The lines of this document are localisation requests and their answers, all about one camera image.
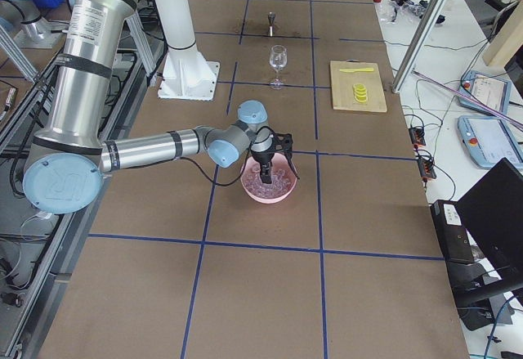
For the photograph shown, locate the steel cocktail jigger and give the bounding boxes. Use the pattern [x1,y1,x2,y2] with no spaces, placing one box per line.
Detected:
[267,12,276,37]

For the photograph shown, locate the blue teach pendant near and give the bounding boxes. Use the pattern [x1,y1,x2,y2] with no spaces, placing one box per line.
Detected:
[458,115,522,169]

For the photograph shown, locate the aluminium frame post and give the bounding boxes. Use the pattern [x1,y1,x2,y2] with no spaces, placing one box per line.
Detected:
[391,0,447,93]

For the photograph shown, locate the yellow lemon slices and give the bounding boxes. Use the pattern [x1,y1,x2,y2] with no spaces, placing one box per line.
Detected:
[352,83,368,104]

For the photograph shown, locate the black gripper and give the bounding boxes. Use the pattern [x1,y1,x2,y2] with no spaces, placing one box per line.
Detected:
[252,150,275,184]

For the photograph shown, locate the clear wine glass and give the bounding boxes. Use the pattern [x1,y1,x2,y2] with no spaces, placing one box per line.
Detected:
[269,45,288,90]

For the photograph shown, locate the clear ice cubes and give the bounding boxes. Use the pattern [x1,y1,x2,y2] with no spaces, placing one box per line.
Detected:
[243,165,292,199]

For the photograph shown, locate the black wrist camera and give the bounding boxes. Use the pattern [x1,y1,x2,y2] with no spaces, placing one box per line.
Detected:
[275,133,293,159]

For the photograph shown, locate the blue teach pendant far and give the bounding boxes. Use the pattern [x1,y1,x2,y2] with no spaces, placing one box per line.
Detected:
[458,70,511,114]

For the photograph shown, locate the black laptop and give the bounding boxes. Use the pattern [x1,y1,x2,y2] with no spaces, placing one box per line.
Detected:
[454,157,523,272]

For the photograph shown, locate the bamboo cutting board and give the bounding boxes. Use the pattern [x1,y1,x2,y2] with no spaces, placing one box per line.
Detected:
[329,61,387,113]

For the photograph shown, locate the wooden plank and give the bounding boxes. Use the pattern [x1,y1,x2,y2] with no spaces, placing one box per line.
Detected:
[483,0,522,67]

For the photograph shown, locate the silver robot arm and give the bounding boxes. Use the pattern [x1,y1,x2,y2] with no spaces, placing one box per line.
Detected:
[22,0,276,214]

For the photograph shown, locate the pink ice bowl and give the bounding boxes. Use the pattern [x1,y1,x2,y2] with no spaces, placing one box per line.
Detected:
[240,154,297,204]

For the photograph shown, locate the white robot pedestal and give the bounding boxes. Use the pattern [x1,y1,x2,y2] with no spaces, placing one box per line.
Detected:
[155,0,220,101]

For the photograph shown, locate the blue teach pendant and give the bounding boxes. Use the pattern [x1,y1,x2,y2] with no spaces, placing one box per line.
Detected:
[458,70,511,114]
[458,115,522,169]

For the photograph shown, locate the yellow plastic knife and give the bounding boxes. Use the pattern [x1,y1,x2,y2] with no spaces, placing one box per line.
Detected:
[338,67,375,74]

